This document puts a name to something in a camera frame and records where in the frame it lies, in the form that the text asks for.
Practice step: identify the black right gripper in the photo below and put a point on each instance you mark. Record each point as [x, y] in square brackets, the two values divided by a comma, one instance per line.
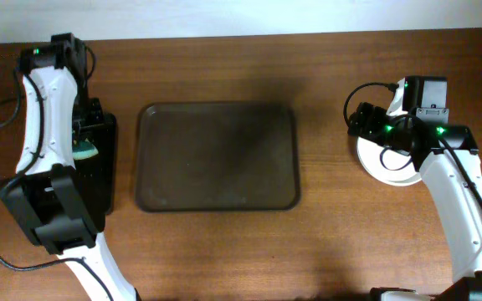
[366, 121]

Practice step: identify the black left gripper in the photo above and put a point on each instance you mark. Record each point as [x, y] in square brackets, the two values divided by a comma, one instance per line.
[94, 136]

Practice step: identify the green and yellow sponge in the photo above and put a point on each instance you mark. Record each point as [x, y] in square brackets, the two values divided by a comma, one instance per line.
[84, 150]

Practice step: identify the pale green plate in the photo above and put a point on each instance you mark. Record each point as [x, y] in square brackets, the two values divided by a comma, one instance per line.
[386, 165]

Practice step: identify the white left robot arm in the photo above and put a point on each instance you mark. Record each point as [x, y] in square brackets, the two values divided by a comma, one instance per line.
[64, 184]

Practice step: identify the small black tray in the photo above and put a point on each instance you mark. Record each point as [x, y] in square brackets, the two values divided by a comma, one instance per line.
[100, 169]

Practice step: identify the large brown tray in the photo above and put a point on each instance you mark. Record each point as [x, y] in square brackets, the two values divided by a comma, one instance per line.
[217, 157]

